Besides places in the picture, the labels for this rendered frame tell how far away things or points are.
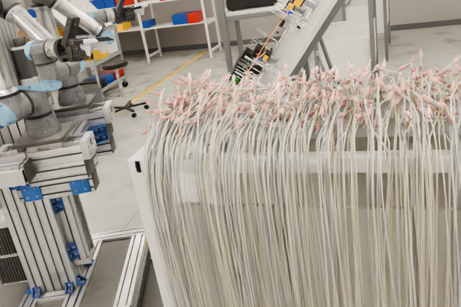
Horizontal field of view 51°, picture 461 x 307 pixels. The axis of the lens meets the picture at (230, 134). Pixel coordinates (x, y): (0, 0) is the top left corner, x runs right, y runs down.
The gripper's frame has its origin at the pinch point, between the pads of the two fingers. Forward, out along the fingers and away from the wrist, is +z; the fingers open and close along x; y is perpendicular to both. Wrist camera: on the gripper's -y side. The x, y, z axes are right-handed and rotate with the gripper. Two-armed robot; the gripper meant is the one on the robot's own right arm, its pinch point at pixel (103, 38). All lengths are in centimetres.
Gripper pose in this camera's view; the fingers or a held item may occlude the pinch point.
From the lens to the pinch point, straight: 179.0
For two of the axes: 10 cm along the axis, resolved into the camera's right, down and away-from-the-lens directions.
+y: 1.0, 9.7, 2.4
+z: 9.1, 0.1, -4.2
